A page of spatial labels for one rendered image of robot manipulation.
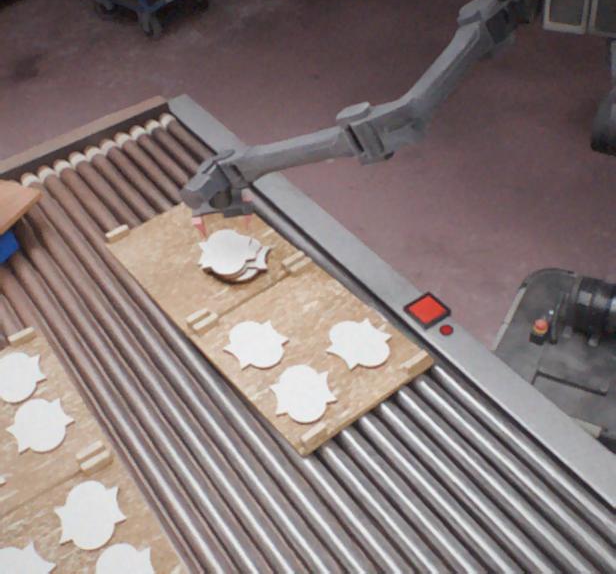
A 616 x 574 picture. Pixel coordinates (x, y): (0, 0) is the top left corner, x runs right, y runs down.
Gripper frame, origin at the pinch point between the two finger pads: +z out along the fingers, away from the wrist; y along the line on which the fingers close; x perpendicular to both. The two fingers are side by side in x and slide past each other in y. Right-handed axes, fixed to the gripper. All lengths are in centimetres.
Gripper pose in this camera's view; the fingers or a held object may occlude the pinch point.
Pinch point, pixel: (226, 230)
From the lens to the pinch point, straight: 198.9
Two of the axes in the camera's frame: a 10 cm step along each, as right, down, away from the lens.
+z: 0.8, 7.1, 7.0
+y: 9.9, -1.6, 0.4
